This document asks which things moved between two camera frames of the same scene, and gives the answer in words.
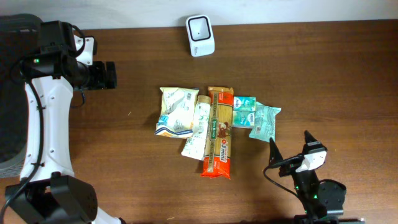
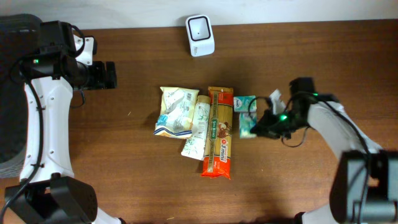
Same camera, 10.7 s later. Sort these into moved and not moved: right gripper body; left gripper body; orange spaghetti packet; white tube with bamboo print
Moved: right gripper body
Not moved: white tube with bamboo print; orange spaghetti packet; left gripper body
